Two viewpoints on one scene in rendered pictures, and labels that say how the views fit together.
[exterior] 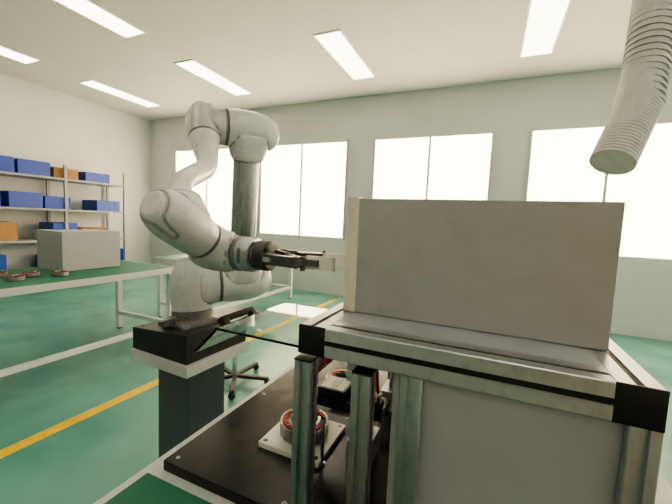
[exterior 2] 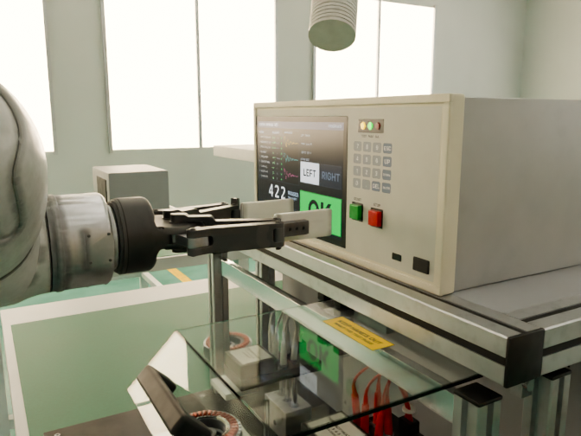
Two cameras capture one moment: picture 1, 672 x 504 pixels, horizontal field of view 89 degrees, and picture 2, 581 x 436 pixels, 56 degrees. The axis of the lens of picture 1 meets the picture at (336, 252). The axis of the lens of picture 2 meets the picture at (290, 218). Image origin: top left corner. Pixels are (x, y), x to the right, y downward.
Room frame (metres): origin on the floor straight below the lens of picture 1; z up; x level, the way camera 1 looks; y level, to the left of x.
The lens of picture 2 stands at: (0.41, 0.51, 1.30)
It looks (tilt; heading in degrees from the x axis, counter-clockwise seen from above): 10 degrees down; 307
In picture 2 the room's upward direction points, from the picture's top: straight up
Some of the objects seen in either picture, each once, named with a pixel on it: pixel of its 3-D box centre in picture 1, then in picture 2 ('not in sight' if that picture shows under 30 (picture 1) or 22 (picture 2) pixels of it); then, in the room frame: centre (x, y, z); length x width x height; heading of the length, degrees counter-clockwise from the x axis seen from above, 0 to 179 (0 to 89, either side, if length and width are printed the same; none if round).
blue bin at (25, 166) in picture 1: (27, 168); not in sight; (5.40, 4.85, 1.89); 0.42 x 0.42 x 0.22; 66
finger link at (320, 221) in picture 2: (320, 263); (303, 225); (0.74, 0.03, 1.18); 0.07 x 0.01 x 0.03; 66
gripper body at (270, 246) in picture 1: (273, 256); (156, 232); (0.84, 0.15, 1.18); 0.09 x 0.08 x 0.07; 66
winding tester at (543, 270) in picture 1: (468, 254); (432, 170); (0.73, -0.28, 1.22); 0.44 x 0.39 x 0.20; 156
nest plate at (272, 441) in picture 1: (304, 435); not in sight; (0.76, 0.06, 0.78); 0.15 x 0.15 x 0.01; 66
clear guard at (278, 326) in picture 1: (297, 334); (315, 376); (0.70, 0.07, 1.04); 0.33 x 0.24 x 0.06; 66
